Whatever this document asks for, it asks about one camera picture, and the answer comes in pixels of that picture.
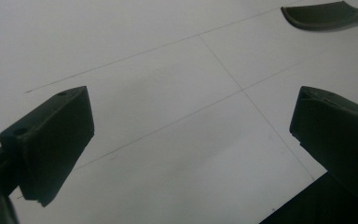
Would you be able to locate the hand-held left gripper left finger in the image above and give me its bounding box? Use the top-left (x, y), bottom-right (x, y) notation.
top-left (0, 86), bottom-right (95, 208)

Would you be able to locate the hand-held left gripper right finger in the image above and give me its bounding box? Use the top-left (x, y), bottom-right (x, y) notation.
top-left (289, 86), bottom-right (358, 202)

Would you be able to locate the white table cover sheet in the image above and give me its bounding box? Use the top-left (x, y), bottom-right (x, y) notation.
top-left (0, 0), bottom-right (358, 224)

